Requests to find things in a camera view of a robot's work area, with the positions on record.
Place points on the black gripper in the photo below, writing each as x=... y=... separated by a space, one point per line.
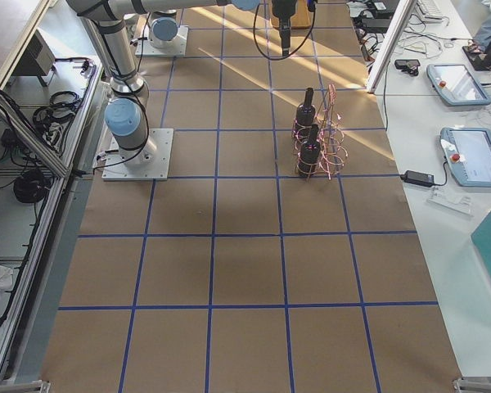
x=282 y=11

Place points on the dark wine bottle middle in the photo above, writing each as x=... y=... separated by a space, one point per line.
x=304 y=116

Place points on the dark wine bottle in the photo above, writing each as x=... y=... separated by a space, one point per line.
x=304 y=116
x=309 y=152

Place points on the dark wine bottle outer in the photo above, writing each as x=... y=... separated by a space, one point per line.
x=309 y=152

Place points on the black power adapter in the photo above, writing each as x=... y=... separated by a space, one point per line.
x=378 y=6

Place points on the black handheld device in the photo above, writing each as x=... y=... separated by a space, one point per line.
x=408 y=66

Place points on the teach pendant far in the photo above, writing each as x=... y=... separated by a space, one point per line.
x=456 y=85

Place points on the teach pendant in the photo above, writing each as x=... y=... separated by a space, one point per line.
x=468 y=153
x=456 y=85

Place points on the black power brick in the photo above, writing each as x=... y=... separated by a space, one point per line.
x=418 y=178

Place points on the teach pendant near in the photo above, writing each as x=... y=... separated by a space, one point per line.
x=468 y=153

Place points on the clear acrylic holder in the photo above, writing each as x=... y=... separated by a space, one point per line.
x=456 y=202

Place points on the grey metal box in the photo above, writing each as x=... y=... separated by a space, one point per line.
x=37 y=59

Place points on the aluminium frame post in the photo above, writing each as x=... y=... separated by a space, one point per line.
x=398 y=23

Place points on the copper wire bottle basket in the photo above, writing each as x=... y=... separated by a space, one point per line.
x=333 y=155

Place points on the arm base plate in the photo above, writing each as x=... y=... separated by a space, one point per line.
x=160 y=48
x=150 y=164

